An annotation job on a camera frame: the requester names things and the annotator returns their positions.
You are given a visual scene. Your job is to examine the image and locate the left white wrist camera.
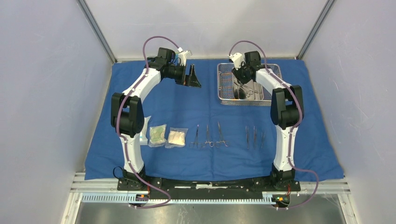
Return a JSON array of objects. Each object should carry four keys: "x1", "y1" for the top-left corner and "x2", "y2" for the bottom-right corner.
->
[{"x1": 177, "y1": 47, "x2": 192, "y2": 66}]

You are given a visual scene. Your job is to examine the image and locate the green packet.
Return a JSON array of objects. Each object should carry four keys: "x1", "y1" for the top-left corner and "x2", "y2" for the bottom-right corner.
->
[{"x1": 148, "y1": 124, "x2": 167, "y2": 147}]

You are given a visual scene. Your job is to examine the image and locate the steel surgical scissors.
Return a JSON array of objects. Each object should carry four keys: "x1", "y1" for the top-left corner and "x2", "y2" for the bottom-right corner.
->
[{"x1": 239, "y1": 84, "x2": 260, "y2": 98}]

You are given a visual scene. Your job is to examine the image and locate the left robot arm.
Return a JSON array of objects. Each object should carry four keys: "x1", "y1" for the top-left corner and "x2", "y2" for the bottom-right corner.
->
[{"x1": 111, "y1": 47, "x2": 201, "y2": 190}]

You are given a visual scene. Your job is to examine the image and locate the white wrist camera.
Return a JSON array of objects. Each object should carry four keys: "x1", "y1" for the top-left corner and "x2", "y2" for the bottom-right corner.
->
[
  {"x1": 177, "y1": 47, "x2": 192, "y2": 66},
  {"x1": 228, "y1": 53, "x2": 245, "y2": 70}
]

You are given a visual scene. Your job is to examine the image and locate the steel tweezers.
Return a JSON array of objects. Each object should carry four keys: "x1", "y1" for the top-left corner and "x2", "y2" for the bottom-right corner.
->
[
  {"x1": 260, "y1": 131, "x2": 265, "y2": 148},
  {"x1": 245, "y1": 126, "x2": 250, "y2": 150}
]

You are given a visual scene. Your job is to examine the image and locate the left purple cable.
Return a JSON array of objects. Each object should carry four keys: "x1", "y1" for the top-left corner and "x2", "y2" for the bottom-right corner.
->
[{"x1": 115, "y1": 36, "x2": 183, "y2": 209}]

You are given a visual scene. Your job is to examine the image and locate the purple cable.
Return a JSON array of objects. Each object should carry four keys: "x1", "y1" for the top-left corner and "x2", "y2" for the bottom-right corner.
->
[
  {"x1": 115, "y1": 36, "x2": 183, "y2": 209},
  {"x1": 229, "y1": 40, "x2": 319, "y2": 210}
]

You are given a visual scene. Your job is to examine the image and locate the white blue labelled packet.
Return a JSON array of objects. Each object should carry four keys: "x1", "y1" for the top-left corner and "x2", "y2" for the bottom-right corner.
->
[{"x1": 140, "y1": 116, "x2": 151, "y2": 146}]

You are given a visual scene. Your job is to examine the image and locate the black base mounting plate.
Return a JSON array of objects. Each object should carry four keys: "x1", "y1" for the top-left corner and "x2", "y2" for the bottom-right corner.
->
[{"x1": 117, "y1": 176, "x2": 301, "y2": 200}]

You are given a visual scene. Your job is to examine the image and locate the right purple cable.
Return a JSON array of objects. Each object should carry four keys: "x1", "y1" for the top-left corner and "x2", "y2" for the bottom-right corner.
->
[{"x1": 229, "y1": 40, "x2": 319, "y2": 210}]

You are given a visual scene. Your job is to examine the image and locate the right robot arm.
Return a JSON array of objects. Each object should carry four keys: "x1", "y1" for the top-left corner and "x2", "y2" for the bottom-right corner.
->
[{"x1": 228, "y1": 51, "x2": 304, "y2": 190}]

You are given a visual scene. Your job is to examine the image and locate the thin steel instrument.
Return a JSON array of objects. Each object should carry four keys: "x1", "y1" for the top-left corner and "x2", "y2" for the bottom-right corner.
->
[{"x1": 253, "y1": 126, "x2": 257, "y2": 149}]

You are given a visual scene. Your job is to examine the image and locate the wire mesh instrument basket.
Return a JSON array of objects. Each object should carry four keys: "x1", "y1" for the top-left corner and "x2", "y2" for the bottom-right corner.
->
[{"x1": 217, "y1": 63, "x2": 271, "y2": 106}]

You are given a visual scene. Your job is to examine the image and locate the surgical scissors forceps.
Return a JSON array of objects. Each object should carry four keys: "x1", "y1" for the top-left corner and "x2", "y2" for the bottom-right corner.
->
[{"x1": 201, "y1": 124, "x2": 214, "y2": 147}]

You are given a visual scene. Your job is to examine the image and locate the blue surgical drape cloth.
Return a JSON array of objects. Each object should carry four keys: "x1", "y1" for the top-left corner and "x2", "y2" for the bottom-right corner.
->
[{"x1": 85, "y1": 59, "x2": 344, "y2": 182}]

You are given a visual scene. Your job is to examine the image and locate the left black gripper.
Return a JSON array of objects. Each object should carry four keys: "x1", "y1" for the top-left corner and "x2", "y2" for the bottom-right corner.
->
[{"x1": 166, "y1": 63, "x2": 201, "y2": 88}]

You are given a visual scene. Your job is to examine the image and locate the stainless steel inner tray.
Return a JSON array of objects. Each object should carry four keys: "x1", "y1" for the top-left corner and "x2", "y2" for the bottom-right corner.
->
[{"x1": 232, "y1": 69, "x2": 264, "y2": 100}]

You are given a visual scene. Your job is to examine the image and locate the white slotted cable duct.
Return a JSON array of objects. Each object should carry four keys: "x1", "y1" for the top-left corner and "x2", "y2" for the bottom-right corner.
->
[{"x1": 81, "y1": 193, "x2": 286, "y2": 205}]

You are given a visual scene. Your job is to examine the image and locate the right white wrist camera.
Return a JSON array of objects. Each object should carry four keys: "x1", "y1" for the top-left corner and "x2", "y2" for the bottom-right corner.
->
[{"x1": 228, "y1": 53, "x2": 245, "y2": 70}]

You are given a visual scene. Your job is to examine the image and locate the beige gauze packet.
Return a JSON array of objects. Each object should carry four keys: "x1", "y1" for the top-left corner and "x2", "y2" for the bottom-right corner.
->
[{"x1": 165, "y1": 127, "x2": 188, "y2": 148}]

